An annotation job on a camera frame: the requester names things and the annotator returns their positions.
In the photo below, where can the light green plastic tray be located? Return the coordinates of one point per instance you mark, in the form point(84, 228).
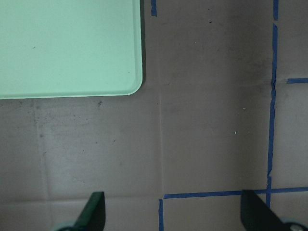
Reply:
point(70, 48)

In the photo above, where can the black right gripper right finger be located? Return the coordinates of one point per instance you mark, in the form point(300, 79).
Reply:
point(256, 216)

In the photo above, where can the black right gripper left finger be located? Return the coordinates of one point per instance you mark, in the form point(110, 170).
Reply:
point(92, 217)

